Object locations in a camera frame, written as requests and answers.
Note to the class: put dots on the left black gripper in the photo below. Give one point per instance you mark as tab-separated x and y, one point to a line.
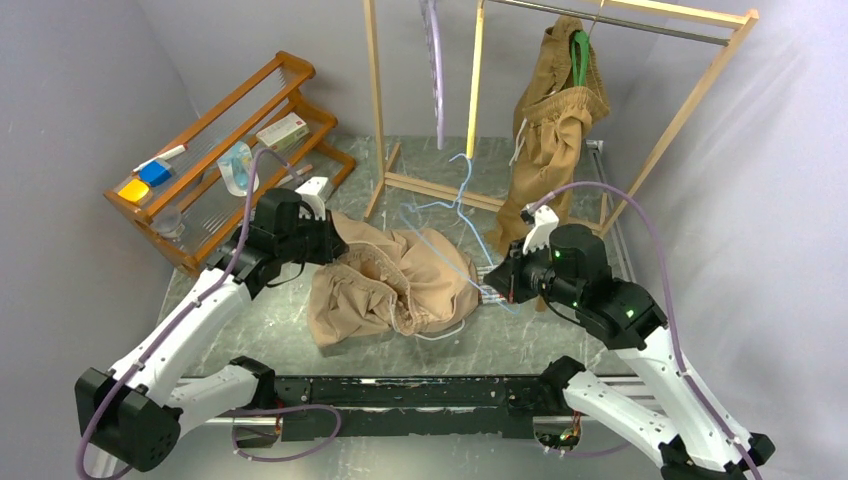
332	246

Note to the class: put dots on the blue sponge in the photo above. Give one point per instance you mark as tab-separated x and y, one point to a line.
155	172

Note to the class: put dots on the green hanger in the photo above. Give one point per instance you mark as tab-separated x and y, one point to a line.
580	57

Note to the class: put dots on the white green box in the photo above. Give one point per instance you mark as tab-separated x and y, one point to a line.
284	132

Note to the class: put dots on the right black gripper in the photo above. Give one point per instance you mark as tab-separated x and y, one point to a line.
508	277

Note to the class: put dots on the yellow sponge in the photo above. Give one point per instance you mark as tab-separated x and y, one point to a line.
134	191

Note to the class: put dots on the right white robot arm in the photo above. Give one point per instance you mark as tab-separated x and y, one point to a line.
692	436

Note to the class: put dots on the white marker pen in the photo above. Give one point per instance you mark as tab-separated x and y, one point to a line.
164	156

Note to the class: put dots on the coloured marker set pack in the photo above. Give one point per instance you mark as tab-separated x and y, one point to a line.
494	287

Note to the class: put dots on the brown hanging shorts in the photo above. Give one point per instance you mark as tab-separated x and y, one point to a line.
551	121

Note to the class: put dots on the beige shorts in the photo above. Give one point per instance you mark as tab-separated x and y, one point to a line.
406	281

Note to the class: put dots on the purple hanger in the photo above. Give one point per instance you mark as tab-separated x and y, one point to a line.
431	28

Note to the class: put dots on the blue item blister pack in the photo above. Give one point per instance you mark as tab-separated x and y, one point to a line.
234	167

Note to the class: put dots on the yellow hanger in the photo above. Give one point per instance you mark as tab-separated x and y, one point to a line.
475	79

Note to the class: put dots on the clear round jar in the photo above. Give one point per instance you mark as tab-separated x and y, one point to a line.
168	223

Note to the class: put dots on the orange wooden shelf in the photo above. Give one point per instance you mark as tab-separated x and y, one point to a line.
210	213

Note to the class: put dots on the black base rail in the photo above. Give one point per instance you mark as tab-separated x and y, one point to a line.
511	406

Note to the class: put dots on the pink tipped white pen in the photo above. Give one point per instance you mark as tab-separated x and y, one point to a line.
302	172

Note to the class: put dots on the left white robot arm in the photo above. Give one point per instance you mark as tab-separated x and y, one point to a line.
137	410

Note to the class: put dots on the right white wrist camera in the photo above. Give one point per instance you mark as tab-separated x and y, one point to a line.
544	222

